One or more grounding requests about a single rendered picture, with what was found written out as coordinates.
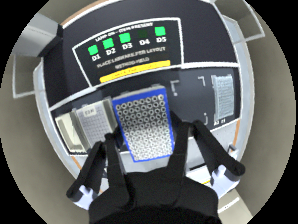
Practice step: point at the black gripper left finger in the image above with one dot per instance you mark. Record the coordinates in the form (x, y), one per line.
(87, 185)

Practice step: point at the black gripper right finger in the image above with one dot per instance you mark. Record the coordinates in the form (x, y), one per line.
(225, 171)

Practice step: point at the white rectangular reservoir tray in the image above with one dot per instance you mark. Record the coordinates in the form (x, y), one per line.
(74, 140)

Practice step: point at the white tip rack with blue rim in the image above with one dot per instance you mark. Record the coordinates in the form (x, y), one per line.
(145, 123)

